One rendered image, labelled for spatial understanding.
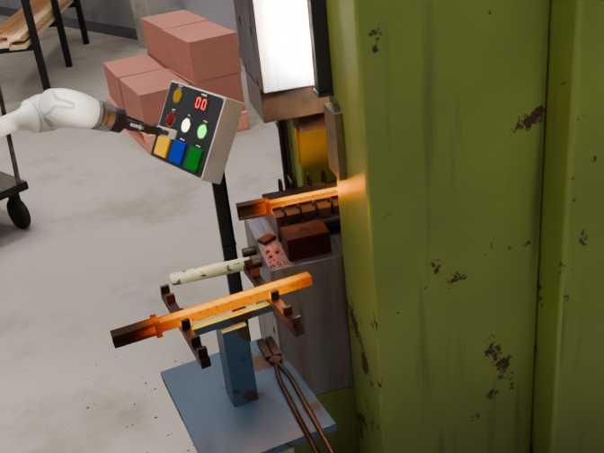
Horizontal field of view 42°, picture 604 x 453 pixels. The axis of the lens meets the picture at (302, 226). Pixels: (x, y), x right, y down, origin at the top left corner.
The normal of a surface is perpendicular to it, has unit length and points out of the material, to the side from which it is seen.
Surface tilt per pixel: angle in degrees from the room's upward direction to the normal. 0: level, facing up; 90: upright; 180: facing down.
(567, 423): 90
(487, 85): 90
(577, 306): 90
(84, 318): 0
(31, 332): 0
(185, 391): 0
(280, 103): 90
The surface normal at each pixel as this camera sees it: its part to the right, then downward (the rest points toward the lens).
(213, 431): -0.10, -0.89
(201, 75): 0.47, 0.36
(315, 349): 0.25, 0.42
